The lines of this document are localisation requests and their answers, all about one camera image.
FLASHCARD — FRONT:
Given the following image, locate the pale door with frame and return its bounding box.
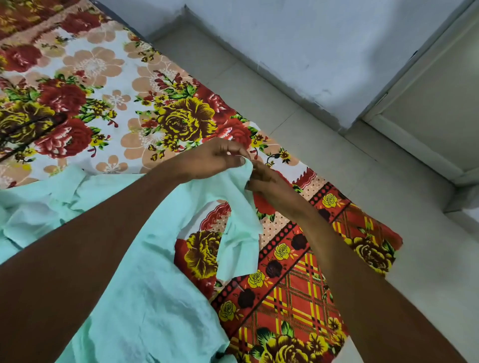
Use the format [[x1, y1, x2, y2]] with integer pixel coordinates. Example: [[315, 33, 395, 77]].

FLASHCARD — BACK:
[[362, 0, 479, 225]]

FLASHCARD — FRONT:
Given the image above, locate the person's left hand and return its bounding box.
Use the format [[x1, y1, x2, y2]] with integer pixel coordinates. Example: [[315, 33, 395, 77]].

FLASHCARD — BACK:
[[164, 137, 250, 184]]

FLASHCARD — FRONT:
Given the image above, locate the person's right forearm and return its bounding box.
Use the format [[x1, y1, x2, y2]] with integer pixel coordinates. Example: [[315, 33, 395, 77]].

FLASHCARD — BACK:
[[293, 207, 469, 363]]

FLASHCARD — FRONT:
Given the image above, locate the dark mattress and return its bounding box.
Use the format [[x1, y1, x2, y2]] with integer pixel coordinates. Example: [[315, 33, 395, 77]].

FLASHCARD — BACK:
[[89, 0, 152, 40]]

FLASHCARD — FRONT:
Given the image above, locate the person's left forearm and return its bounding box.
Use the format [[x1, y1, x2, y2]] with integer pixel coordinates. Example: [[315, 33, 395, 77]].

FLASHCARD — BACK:
[[0, 168, 188, 363]]

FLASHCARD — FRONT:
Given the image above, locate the floral bedsheet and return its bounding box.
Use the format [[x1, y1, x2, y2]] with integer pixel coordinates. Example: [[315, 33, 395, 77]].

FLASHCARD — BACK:
[[0, 0, 404, 363]]

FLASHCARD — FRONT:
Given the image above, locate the mint green shirt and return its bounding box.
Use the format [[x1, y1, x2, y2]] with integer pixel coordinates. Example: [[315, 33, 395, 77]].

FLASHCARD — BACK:
[[0, 159, 264, 363]]

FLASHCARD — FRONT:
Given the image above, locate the person's right hand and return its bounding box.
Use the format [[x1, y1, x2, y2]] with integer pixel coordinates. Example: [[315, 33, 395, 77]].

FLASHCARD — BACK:
[[245, 160, 311, 221]]

